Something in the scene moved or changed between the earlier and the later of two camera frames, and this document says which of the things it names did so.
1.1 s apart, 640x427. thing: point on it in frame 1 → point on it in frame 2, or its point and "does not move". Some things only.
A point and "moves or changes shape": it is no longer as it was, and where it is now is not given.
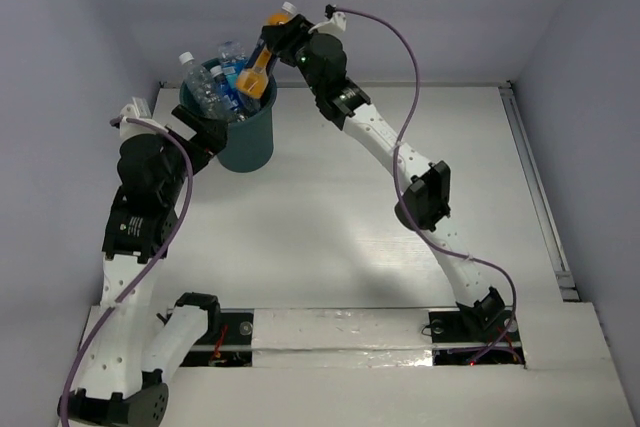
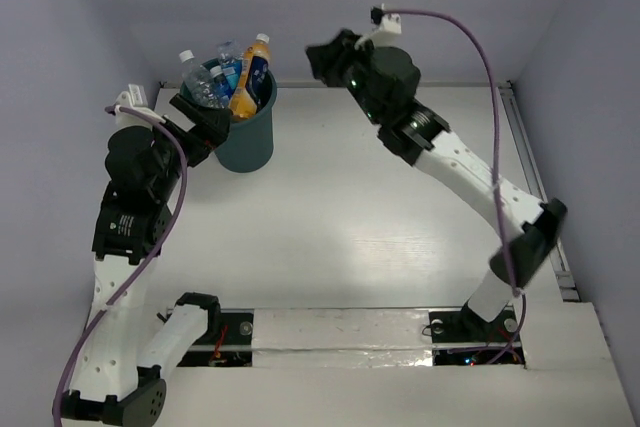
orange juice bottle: [254, 82] moves or changes shape
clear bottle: [200, 93] does not move
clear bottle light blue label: [233, 57] does not move
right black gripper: [287, 35] → [327, 59]
